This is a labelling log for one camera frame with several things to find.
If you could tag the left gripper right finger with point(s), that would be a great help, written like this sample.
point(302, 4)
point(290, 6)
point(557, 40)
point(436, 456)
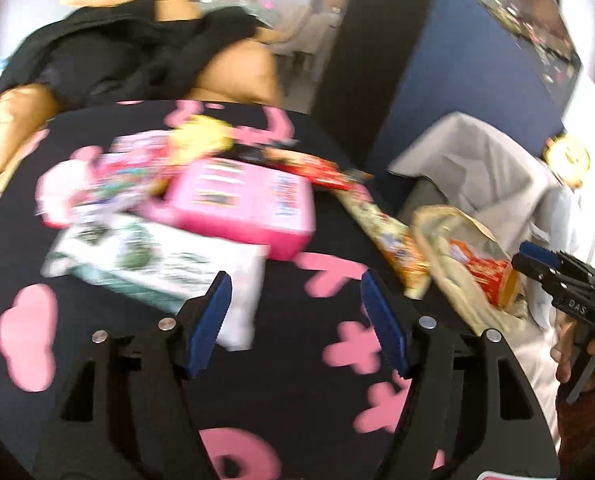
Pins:
point(470, 411)

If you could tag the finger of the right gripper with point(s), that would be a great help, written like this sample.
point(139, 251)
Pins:
point(544, 266)

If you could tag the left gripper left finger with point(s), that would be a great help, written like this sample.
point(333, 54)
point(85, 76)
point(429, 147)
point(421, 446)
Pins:
point(123, 412)

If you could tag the white green milk carton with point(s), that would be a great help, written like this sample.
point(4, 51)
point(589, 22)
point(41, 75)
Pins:
point(163, 267)

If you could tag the long patterned snack wrapper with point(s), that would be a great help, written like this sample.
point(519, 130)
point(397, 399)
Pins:
point(393, 239)

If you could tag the yellow snack packet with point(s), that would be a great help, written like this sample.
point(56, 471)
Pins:
point(200, 136)

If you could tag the pink Kleenex tissue pack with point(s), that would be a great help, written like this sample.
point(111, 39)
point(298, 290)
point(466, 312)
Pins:
point(136, 167)

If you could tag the red snack wrapper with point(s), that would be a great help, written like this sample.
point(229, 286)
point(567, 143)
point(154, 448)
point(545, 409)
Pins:
point(319, 171)

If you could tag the red sleeve forearm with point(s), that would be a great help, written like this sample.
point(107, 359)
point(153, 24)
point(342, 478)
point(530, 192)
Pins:
point(577, 432)

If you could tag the paper trash bag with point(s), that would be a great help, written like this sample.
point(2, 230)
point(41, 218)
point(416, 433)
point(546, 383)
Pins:
point(472, 270)

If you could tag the black pink-patterned tablecloth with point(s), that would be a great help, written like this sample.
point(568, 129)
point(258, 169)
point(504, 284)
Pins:
point(312, 398)

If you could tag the blue partition panel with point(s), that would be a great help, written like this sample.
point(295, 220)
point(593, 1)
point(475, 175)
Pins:
point(465, 61)

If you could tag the pink hexagonal jar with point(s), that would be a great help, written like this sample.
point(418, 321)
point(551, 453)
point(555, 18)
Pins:
point(57, 190)

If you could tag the pink rectangular box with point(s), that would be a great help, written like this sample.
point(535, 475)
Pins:
point(250, 204)

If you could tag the orange leather sofa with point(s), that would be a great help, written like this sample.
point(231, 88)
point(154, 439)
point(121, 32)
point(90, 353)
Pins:
point(245, 72)

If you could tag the black jacket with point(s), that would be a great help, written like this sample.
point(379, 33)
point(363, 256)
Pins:
point(98, 56)

